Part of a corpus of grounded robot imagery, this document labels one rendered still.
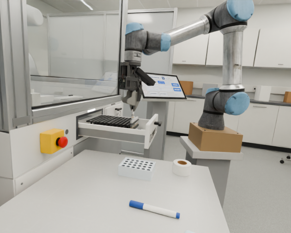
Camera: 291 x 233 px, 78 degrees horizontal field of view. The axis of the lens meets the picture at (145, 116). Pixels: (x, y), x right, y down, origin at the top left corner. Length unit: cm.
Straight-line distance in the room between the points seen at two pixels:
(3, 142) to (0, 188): 15
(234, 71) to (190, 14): 386
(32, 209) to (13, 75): 36
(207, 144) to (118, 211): 63
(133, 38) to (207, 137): 61
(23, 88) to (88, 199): 37
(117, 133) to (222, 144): 56
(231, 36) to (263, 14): 387
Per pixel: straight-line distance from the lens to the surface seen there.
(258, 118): 396
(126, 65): 78
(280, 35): 443
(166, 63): 255
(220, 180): 119
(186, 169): 73
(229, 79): 97
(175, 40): 98
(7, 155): 66
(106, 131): 84
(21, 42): 65
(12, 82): 62
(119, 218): 52
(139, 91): 78
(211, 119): 108
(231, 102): 94
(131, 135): 80
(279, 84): 475
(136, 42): 79
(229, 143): 108
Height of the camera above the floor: 110
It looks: 11 degrees down
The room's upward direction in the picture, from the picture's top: 4 degrees clockwise
